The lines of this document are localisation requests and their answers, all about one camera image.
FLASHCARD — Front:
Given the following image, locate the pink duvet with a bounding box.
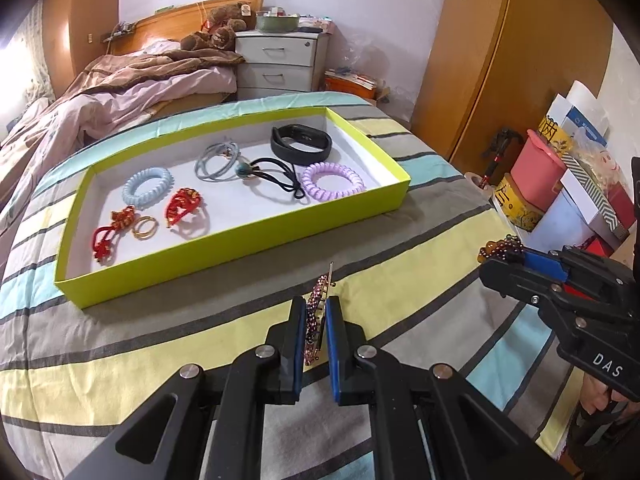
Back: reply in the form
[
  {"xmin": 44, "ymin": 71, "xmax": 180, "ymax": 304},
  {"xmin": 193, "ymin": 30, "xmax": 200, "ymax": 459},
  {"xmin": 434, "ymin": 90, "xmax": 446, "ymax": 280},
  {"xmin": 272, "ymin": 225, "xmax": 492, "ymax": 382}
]
[{"xmin": 0, "ymin": 67, "xmax": 238, "ymax": 201}]

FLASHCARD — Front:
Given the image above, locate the brown teddy bear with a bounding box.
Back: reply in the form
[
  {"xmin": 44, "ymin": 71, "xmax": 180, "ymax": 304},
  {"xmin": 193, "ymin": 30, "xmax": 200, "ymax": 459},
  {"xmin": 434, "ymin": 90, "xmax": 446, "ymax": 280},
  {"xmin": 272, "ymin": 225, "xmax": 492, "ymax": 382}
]
[
  {"xmin": 202, "ymin": 2, "xmax": 258, "ymax": 33},
  {"xmin": 180, "ymin": 27, "xmax": 238, "ymax": 53}
]

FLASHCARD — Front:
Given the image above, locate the brown blanket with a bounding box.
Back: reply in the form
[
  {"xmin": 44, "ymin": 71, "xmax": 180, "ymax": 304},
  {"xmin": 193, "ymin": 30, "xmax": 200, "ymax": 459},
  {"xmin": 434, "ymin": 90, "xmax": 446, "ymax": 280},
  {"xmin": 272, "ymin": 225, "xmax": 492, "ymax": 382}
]
[{"xmin": 65, "ymin": 50, "xmax": 246, "ymax": 98}]

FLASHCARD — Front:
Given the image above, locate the large wooden wardrobe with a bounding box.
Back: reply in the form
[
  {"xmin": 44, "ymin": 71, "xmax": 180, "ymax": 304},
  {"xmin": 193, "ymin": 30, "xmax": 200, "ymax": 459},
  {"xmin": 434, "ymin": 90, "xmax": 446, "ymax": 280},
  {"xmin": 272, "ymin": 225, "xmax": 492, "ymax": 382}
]
[{"xmin": 410, "ymin": 0, "xmax": 616, "ymax": 171}]

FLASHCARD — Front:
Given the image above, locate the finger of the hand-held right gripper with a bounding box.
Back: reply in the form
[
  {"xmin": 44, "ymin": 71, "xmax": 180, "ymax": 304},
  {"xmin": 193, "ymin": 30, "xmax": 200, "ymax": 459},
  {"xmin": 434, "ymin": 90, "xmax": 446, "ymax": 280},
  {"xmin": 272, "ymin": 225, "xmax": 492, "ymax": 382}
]
[
  {"xmin": 480, "ymin": 260, "xmax": 571, "ymax": 309},
  {"xmin": 522, "ymin": 247, "xmax": 616, "ymax": 291}
]

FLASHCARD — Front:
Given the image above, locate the pale blue storage bin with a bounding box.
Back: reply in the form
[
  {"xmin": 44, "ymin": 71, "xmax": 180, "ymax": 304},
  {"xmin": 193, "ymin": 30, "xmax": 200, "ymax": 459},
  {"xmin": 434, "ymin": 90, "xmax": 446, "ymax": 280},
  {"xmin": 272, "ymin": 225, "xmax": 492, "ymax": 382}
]
[{"xmin": 530, "ymin": 187, "xmax": 601, "ymax": 256}]

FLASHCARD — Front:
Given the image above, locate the white paper bag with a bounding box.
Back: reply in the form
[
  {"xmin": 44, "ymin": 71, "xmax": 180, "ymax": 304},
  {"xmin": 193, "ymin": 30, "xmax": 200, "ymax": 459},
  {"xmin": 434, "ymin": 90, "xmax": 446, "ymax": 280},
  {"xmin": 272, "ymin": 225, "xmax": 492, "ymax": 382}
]
[{"xmin": 545, "ymin": 80, "xmax": 613, "ymax": 136}]

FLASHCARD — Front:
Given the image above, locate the black and red stick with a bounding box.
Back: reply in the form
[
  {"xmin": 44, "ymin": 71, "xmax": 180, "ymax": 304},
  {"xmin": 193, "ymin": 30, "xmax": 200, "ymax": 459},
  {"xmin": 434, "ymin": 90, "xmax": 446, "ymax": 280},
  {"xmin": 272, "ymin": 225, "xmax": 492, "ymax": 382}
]
[{"xmin": 482, "ymin": 130, "xmax": 521, "ymax": 188}]

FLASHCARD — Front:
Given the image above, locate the pink rhinestone hair clip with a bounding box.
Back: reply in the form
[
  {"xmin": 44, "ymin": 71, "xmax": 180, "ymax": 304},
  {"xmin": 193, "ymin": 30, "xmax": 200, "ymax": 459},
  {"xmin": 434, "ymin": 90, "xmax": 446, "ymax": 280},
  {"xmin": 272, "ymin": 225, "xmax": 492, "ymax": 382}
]
[{"xmin": 304, "ymin": 261, "xmax": 337, "ymax": 367}]

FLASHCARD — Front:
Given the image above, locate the grey hair tie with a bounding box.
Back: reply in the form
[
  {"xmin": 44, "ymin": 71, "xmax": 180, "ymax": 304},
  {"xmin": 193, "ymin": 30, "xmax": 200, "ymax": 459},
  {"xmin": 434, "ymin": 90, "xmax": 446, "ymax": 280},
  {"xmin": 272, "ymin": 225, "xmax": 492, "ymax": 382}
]
[{"xmin": 194, "ymin": 141, "xmax": 241, "ymax": 183}]

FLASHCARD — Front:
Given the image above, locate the yellow patterned tin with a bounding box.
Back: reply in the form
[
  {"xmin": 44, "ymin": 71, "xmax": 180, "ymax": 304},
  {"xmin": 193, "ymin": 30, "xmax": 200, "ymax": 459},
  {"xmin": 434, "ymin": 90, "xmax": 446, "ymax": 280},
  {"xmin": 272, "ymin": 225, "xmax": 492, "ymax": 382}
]
[{"xmin": 492, "ymin": 172, "xmax": 546, "ymax": 231}]

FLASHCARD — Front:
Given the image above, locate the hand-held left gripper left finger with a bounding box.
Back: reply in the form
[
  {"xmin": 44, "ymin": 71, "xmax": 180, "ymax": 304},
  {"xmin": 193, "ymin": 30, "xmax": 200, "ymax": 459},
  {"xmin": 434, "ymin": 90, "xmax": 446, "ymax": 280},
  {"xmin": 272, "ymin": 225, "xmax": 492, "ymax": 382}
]
[{"xmin": 65, "ymin": 296, "xmax": 307, "ymax": 480}]

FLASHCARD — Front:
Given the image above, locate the red knotted cord bracelet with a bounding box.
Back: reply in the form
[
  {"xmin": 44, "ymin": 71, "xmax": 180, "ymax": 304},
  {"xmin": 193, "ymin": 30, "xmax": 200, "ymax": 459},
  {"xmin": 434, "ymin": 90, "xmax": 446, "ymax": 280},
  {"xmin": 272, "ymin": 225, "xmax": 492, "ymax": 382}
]
[{"xmin": 92, "ymin": 207, "xmax": 138, "ymax": 264}]

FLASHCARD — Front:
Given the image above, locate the dark bead bracelet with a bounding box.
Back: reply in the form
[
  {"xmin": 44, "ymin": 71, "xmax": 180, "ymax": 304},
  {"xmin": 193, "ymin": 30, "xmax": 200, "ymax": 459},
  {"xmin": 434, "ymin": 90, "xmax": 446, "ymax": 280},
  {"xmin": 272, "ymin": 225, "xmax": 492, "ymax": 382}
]
[{"xmin": 476, "ymin": 235, "xmax": 527, "ymax": 266}]

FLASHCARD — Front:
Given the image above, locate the black smart band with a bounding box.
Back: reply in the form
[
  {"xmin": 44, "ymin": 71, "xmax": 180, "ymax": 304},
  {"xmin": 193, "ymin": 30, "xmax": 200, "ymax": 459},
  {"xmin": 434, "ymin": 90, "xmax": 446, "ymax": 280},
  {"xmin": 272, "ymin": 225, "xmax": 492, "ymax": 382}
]
[{"xmin": 270, "ymin": 124, "xmax": 334, "ymax": 165}]

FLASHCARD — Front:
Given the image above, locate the clear plastic bag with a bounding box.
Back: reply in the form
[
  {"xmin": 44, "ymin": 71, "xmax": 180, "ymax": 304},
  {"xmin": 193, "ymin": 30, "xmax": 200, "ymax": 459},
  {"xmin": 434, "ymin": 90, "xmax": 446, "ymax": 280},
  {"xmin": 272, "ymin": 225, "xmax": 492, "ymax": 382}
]
[{"xmin": 345, "ymin": 30, "xmax": 401, "ymax": 81}]

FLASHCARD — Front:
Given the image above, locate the white box striped edge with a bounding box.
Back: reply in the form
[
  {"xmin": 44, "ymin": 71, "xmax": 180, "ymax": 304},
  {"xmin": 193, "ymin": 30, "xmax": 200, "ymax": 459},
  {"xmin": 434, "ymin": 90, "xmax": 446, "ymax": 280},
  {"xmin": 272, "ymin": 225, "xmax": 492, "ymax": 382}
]
[{"xmin": 560, "ymin": 150, "xmax": 631, "ymax": 241}]

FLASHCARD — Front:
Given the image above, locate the purple spiral hair tie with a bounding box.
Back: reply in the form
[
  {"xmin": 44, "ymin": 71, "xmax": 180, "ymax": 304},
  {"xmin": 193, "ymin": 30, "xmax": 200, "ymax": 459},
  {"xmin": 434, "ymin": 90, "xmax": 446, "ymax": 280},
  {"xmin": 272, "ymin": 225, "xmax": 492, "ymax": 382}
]
[{"xmin": 301, "ymin": 161, "xmax": 365, "ymax": 202}]

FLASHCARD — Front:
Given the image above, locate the yellow-green cardboard tray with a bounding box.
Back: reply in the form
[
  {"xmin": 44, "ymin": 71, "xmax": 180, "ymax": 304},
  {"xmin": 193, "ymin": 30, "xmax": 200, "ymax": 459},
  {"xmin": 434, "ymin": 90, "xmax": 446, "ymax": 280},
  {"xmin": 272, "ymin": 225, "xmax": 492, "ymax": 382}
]
[{"xmin": 54, "ymin": 106, "xmax": 412, "ymax": 309}]

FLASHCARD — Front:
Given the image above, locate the patterned curtain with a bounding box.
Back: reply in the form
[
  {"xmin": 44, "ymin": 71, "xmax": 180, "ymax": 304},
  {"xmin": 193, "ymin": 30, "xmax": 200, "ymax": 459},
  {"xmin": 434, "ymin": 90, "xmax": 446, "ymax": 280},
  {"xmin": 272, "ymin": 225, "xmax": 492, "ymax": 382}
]
[{"xmin": 10, "ymin": 5, "xmax": 56, "ymax": 111}]

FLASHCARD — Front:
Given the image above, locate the wooden wardrobe with flower marks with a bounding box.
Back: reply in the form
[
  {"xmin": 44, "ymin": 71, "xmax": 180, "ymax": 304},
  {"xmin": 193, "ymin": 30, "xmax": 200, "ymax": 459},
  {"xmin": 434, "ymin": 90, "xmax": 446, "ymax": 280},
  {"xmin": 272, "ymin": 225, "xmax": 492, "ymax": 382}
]
[{"xmin": 42, "ymin": 0, "xmax": 123, "ymax": 96}]

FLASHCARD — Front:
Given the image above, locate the gold ring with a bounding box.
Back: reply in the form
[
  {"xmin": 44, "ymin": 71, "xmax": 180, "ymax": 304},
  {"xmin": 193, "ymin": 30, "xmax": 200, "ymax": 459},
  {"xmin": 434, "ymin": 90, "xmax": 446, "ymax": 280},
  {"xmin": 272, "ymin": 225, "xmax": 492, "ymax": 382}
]
[{"xmin": 131, "ymin": 216, "xmax": 160, "ymax": 241}]

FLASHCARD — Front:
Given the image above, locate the light blue spiral hair tie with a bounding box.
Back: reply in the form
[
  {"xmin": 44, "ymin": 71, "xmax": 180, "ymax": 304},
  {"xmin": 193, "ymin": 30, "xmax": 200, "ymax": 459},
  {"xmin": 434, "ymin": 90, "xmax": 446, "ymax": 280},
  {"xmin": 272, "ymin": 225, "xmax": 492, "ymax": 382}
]
[{"xmin": 122, "ymin": 166, "xmax": 174, "ymax": 206}]

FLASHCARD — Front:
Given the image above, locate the black hair tie teal bead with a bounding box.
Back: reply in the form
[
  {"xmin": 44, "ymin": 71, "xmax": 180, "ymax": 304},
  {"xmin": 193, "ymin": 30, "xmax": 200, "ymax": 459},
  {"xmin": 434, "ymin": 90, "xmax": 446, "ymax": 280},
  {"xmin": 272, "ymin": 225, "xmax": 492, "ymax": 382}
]
[{"xmin": 236, "ymin": 156, "xmax": 307, "ymax": 201}]

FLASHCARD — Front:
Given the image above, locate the red box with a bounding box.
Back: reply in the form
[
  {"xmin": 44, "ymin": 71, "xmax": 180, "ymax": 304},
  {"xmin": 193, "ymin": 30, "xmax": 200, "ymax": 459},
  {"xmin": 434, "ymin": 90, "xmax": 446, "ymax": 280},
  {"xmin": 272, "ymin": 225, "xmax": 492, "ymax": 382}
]
[{"xmin": 582, "ymin": 235, "xmax": 626, "ymax": 261}]

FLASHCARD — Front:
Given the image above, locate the pink plastic bucket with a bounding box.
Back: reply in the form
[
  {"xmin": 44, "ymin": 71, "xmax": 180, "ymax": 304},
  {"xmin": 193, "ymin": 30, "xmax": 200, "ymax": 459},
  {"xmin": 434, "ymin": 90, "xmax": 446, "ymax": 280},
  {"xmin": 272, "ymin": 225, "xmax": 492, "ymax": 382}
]
[{"xmin": 510, "ymin": 129, "xmax": 576, "ymax": 208}]

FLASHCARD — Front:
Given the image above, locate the person's right hand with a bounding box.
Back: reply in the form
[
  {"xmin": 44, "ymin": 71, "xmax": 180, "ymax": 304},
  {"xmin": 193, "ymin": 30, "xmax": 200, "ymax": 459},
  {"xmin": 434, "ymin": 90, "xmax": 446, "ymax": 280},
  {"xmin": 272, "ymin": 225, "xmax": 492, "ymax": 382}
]
[{"xmin": 580, "ymin": 376, "xmax": 640, "ymax": 417}]

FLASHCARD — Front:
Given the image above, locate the green basin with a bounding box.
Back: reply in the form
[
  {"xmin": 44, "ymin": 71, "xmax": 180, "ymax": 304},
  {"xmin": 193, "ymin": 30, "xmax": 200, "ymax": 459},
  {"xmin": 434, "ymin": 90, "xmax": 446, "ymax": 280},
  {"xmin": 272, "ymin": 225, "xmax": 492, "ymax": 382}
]
[{"xmin": 255, "ymin": 14, "xmax": 301, "ymax": 32}]

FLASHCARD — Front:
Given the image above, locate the white nightstand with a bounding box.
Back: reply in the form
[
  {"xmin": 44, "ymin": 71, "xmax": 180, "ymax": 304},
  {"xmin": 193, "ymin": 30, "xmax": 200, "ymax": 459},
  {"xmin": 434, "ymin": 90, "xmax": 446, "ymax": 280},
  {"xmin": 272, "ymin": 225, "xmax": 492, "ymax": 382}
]
[{"xmin": 234, "ymin": 30, "xmax": 330, "ymax": 102}]

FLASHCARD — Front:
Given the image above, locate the stack of orange books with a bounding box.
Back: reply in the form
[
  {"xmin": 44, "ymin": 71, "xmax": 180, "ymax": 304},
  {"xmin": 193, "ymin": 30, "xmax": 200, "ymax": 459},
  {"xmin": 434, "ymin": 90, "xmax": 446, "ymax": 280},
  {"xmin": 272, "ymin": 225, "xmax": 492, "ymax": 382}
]
[{"xmin": 322, "ymin": 67, "xmax": 381, "ymax": 103}]

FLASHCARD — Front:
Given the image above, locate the red claw hair clip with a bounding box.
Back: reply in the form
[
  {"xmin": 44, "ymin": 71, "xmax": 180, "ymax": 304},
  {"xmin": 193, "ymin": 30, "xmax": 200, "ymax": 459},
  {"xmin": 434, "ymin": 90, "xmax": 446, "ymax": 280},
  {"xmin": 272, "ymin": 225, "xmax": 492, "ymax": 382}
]
[{"xmin": 162, "ymin": 187, "xmax": 208, "ymax": 237}]

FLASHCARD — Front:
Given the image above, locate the wooden headboard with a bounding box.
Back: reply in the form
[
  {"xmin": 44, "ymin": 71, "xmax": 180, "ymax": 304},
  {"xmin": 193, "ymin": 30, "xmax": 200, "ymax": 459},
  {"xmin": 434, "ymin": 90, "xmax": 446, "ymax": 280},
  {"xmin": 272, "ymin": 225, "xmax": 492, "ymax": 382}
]
[{"xmin": 102, "ymin": 0, "xmax": 266, "ymax": 56}]

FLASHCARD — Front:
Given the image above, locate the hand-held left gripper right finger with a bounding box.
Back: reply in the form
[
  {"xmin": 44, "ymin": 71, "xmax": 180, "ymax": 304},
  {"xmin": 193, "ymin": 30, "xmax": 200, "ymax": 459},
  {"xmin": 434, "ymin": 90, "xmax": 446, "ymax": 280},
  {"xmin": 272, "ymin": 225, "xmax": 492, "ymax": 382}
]
[{"xmin": 326, "ymin": 296, "xmax": 573, "ymax": 480}]

